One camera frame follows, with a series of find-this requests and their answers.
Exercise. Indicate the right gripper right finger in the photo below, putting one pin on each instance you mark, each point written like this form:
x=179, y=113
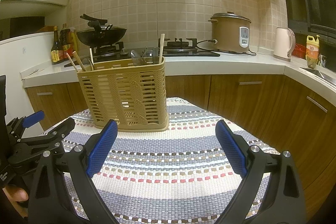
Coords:
x=283, y=201

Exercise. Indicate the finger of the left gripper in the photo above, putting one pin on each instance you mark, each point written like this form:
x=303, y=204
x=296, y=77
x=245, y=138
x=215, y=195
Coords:
x=53, y=139
x=17, y=126

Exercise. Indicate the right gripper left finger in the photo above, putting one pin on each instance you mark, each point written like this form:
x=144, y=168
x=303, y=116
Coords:
x=82, y=162

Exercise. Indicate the wooden chopstick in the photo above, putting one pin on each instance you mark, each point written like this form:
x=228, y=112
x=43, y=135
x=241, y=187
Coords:
x=91, y=59
x=161, y=45
x=71, y=61
x=79, y=61

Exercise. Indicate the black plastic ladle spoon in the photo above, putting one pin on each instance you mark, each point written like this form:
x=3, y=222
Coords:
x=136, y=58

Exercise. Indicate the person's left hand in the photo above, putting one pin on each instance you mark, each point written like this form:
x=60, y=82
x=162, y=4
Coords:
x=16, y=195

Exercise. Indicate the dark soy sauce bottle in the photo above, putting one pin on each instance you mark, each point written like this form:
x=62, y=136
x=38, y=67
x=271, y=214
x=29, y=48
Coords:
x=57, y=49

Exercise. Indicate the tan plastic utensil basket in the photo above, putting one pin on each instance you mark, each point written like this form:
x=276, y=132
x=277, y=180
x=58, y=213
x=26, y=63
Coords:
x=134, y=97

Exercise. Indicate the red label sauce bottle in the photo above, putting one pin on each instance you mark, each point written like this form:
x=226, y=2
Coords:
x=66, y=41

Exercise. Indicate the yellow sauce bottle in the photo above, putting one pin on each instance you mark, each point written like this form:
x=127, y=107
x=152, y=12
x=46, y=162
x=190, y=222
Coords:
x=74, y=39

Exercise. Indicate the black gas stove top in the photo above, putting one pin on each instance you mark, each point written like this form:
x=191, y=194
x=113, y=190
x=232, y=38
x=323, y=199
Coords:
x=171, y=48

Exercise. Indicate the black wok with lid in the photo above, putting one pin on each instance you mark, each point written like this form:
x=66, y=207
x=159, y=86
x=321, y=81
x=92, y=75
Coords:
x=98, y=33

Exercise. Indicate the steel sink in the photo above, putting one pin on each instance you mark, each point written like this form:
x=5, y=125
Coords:
x=322, y=76

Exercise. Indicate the yellow oil bottle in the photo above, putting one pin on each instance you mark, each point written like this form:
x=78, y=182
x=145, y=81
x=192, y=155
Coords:
x=312, y=51

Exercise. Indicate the brown rice cooker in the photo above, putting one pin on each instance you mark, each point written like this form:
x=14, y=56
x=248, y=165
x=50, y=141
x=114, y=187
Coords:
x=231, y=31

